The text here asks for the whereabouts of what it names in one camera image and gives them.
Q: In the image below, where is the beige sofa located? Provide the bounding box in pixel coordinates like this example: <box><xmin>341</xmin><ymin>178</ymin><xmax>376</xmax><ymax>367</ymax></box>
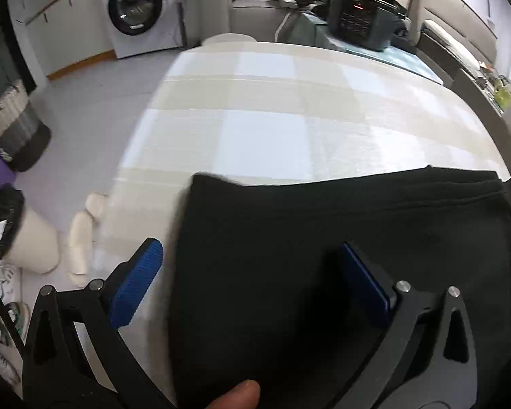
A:
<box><xmin>182</xmin><ymin>0</ymin><xmax>338</xmax><ymax>48</ymax></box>

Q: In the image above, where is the black t-shirt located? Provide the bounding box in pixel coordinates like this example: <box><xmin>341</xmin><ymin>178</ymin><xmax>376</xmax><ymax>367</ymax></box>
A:
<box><xmin>170</xmin><ymin>165</ymin><xmax>511</xmax><ymax>409</ymax></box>

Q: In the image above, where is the white kitchen base cabinet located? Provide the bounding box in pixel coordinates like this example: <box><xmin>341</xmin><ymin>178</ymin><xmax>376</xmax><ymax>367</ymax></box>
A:
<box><xmin>5</xmin><ymin>0</ymin><xmax>117</xmax><ymax>81</ymax></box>

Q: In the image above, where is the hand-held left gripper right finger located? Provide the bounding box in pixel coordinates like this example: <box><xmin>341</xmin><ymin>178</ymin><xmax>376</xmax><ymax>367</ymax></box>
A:
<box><xmin>328</xmin><ymin>242</ymin><xmax>478</xmax><ymax>409</ymax></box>

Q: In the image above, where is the person's left hand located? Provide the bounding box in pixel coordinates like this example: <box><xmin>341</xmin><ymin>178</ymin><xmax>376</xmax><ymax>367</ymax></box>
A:
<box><xmin>208</xmin><ymin>379</ymin><xmax>261</xmax><ymax>409</ymax></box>

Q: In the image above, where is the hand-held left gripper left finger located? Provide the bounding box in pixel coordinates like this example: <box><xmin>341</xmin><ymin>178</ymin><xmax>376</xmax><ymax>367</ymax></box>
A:
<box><xmin>23</xmin><ymin>239</ymin><xmax>175</xmax><ymax>409</ymax></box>

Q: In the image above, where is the checked beige tablecloth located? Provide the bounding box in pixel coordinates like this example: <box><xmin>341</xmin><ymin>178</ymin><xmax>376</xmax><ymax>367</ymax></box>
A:
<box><xmin>85</xmin><ymin>40</ymin><xmax>511</xmax><ymax>393</ymax></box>

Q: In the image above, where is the beige side table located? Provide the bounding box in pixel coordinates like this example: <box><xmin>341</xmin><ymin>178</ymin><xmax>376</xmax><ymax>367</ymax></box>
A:
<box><xmin>451</xmin><ymin>67</ymin><xmax>511</xmax><ymax>159</ymax></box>

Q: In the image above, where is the dark glass door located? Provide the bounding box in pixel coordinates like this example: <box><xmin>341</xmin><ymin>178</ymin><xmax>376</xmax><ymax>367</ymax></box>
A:
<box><xmin>0</xmin><ymin>0</ymin><xmax>38</xmax><ymax>107</ymax></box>

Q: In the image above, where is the light blue cloth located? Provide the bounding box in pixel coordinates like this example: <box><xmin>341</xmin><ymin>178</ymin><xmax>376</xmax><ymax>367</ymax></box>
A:
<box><xmin>276</xmin><ymin>11</ymin><xmax>444</xmax><ymax>85</ymax></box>

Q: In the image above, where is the woven laundry basket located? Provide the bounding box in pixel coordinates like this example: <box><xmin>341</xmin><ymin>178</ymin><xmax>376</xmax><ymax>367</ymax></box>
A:
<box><xmin>0</xmin><ymin>79</ymin><xmax>52</xmax><ymax>174</ymax></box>

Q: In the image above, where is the beige upholstered bed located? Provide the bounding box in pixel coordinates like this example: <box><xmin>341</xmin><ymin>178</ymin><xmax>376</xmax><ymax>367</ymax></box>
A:
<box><xmin>415</xmin><ymin>0</ymin><xmax>509</xmax><ymax>84</ymax></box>

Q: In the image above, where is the white washing machine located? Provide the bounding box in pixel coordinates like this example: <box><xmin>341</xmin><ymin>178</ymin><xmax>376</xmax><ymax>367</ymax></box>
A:
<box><xmin>98</xmin><ymin>0</ymin><xmax>185</xmax><ymax>60</ymax></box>

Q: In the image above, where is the beige trash bin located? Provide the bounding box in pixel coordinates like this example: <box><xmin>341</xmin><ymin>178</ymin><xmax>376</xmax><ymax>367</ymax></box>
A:
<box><xmin>0</xmin><ymin>183</ymin><xmax>61</xmax><ymax>276</ymax></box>

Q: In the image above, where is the black portable power station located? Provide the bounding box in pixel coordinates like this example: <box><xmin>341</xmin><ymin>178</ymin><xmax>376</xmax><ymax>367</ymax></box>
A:
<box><xmin>326</xmin><ymin>0</ymin><xmax>400</xmax><ymax>52</ymax></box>

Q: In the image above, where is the round white table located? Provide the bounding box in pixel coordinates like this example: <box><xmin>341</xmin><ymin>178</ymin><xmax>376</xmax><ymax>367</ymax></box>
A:
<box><xmin>201</xmin><ymin>33</ymin><xmax>257</xmax><ymax>46</ymax></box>

